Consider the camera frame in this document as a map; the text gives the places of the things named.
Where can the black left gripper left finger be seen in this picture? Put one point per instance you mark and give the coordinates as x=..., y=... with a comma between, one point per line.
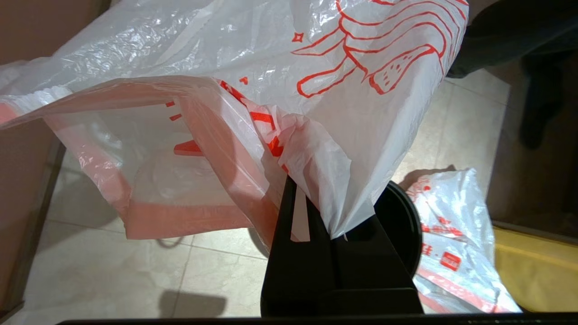
x=289, y=280

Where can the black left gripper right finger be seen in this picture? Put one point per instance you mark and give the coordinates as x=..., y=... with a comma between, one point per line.
x=370, y=280

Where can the used white pink-rimmed trash bag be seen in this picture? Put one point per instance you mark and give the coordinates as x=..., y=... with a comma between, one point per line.
x=456, y=216

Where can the white red plastic bag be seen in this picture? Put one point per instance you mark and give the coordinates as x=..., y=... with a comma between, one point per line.
x=226, y=54

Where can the black round trash bin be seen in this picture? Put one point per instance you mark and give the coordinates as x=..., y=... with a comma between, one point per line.
x=402, y=216

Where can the yellow plastic bag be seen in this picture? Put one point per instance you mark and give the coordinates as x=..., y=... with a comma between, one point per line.
x=542, y=271

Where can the black trousers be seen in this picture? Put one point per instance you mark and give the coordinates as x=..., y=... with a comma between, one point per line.
x=496, y=36

